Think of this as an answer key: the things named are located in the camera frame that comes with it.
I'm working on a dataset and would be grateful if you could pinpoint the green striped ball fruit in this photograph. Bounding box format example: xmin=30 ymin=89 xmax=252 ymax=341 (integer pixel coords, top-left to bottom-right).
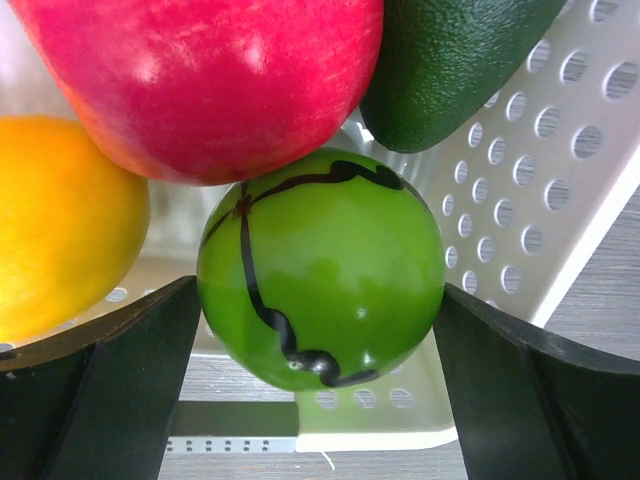
xmin=197 ymin=148 xmax=446 ymax=392

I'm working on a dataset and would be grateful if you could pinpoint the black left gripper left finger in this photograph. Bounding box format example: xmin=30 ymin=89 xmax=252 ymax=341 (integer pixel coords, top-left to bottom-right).
xmin=1 ymin=276 xmax=200 ymax=479

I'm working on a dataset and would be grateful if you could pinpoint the dark green avocado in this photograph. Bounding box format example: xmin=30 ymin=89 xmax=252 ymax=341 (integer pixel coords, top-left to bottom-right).
xmin=360 ymin=0 xmax=564 ymax=154

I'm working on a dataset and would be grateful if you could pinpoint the yellow lemon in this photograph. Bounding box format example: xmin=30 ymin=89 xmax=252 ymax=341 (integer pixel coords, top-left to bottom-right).
xmin=1 ymin=115 xmax=150 ymax=344

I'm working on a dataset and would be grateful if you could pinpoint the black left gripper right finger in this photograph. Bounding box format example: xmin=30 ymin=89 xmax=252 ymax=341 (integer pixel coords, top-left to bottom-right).
xmin=434 ymin=284 xmax=639 ymax=480

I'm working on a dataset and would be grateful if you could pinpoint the red apple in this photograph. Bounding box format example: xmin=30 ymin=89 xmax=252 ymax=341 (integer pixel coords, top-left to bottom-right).
xmin=11 ymin=1 xmax=383 ymax=185

